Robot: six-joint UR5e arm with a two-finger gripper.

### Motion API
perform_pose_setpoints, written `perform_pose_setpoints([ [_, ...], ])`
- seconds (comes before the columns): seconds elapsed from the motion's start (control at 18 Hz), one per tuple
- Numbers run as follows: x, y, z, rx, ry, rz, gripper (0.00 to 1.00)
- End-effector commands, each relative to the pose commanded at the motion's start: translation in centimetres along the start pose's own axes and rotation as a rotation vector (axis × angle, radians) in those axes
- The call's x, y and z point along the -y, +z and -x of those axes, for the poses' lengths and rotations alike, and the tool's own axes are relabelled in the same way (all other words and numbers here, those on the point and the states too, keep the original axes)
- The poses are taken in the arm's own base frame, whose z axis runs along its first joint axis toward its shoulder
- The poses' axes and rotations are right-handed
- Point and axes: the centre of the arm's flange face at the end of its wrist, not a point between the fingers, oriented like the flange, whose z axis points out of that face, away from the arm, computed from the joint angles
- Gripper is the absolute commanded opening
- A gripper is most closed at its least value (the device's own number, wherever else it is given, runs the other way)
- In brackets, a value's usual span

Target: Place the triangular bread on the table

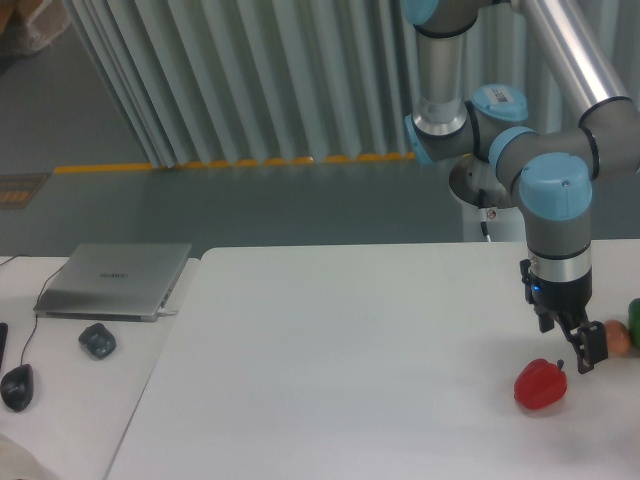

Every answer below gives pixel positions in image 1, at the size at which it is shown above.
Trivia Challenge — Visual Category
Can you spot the brown floor sign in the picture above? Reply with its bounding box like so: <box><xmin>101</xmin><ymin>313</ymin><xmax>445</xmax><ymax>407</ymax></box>
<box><xmin>0</xmin><ymin>173</ymin><xmax>50</xmax><ymax>210</ymax></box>

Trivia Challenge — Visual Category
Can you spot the red bell pepper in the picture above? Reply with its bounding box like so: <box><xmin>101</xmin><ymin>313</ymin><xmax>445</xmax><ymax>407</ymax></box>
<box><xmin>514</xmin><ymin>358</ymin><xmax>568</xmax><ymax>411</ymax></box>

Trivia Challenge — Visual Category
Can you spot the white folding partition screen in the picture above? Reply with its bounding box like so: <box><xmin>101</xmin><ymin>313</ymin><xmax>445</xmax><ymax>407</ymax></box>
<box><xmin>66</xmin><ymin>1</ymin><xmax>639</xmax><ymax>177</ymax></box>

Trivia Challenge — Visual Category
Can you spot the black mouse cable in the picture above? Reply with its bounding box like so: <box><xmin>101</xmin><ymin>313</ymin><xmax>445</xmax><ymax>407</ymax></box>
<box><xmin>0</xmin><ymin>253</ymin><xmax>71</xmax><ymax>367</ymax></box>

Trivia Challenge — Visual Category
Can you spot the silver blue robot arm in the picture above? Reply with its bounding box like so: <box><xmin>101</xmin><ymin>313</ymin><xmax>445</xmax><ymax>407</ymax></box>
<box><xmin>402</xmin><ymin>1</ymin><xmax>639</xmax><ymax>373</ymax></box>

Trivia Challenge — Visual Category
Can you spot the silver closed laptop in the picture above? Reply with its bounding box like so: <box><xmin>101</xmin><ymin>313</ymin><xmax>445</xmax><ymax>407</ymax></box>
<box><xmin>34</xmin><ymin>243</ymin><xmax>191</xmax><ymax>322</ymax></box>

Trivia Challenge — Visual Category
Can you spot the green vegetable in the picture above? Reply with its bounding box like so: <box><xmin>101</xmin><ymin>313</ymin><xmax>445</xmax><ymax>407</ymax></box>
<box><xmin>628</xmin><ymin>298</ymin><xmax>640</xmax><ymax>349</ymax></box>

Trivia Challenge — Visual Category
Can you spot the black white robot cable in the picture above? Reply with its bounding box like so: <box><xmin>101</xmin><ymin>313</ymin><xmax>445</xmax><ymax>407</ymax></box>
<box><xmin>476</xmin><ymin>187</ymin><xmax>494</xmax><ymax>244</ymax></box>

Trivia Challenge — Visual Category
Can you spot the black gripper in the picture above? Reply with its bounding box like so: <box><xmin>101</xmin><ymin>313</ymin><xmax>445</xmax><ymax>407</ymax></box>
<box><xmin>519</xmin><ymin>259</ymin><xmax>609</xmax><ymax>375</ymax></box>

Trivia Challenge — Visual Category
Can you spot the black keyboard edge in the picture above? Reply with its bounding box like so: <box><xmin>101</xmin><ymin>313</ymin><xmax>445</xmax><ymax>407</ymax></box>
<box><xmin>0</xmin><ymin>322</ymin><xmax>8</xmax><ymax>371</ymax></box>

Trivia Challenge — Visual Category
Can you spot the black computer mouse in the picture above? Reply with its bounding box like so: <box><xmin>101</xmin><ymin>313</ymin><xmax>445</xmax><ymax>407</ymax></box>
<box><xmin>1</xmin><ymin>364</ymin><xmax>34</xmax><ymax>413</ymax></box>

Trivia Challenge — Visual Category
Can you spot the brown egg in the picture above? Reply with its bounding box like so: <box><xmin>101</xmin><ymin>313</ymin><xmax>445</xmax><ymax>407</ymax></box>
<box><xmin>604</xmin><ymin>319</ymin><xmax>631</xmax><ymax>356</ymax></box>

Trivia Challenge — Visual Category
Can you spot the black earbuds case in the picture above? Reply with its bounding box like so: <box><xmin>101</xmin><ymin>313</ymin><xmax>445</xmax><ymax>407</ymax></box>
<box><xmin>78</xmin><ymin>323</ymin><xmax>117</xmax><ymax>360</ymax></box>

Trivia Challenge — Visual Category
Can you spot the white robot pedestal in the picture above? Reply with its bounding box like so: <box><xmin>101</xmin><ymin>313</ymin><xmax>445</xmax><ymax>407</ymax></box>
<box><xmin>447</xmin><ymin>152</ymin><xmax>527</xmax><ymax>244</ymax></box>

